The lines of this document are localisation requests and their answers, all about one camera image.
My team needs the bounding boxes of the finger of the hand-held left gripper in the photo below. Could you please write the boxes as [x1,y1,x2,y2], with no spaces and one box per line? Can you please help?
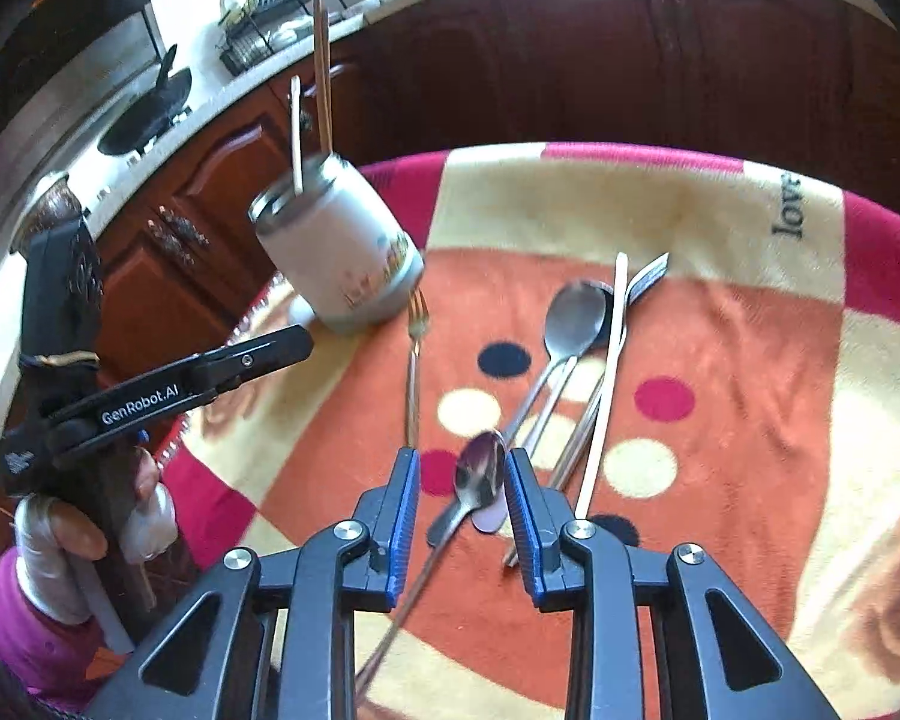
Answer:
[191,326,316,396]

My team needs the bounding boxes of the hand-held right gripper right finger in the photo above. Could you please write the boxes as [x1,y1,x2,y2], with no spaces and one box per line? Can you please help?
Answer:
[504,448,841,720]

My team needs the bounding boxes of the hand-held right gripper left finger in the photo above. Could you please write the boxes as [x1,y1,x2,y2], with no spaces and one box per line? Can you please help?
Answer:
[82,448,422,720]

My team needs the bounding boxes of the small metal spoon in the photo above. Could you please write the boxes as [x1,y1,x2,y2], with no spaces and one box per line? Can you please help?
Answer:
[356,431,509,695]

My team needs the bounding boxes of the white utensil jar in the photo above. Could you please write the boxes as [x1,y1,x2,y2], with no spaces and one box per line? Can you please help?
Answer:
[249,152,426,336]

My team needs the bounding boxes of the gold fork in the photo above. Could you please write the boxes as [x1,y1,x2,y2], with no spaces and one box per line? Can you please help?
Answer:
[403,289,432,451]

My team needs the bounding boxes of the large metal spoon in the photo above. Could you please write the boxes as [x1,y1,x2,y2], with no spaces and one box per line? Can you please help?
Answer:
[495,281,616,458]

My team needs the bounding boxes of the cream chopstick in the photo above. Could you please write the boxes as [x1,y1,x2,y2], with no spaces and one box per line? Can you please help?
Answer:
[289,75,306,192]
[574,253,631,520]

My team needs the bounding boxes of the brown chopstick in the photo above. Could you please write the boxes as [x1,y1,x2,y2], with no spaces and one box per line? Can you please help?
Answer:
[319,0,337,155]
[311,0,329,158]

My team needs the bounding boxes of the person's left hand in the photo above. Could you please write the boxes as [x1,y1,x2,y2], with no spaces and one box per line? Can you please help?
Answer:
[15,450,177,625]

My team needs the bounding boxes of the brown clay pot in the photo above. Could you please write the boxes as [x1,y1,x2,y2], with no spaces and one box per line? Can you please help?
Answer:
[16,172,85,241]

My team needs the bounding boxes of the black wok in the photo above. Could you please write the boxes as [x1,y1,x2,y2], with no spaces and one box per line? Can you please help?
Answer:
[97,45,196,155]

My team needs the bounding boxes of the printed blanket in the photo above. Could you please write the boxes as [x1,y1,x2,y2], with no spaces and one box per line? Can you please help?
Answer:
[157,142,900,720]

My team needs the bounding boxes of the stone kitchen countertop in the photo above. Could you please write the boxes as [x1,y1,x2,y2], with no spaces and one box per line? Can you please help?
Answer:
[0,0,893,286]

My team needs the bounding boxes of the black range hood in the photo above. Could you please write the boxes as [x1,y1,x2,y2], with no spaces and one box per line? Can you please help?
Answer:
[0,0,155,166]

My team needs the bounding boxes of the black dish rack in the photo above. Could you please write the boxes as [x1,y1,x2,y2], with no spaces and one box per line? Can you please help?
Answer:
[217,0,346,76]

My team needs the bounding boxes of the brown wooden kitchen cabinets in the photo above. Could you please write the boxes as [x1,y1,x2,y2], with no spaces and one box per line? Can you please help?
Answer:
[0,0,900,541]

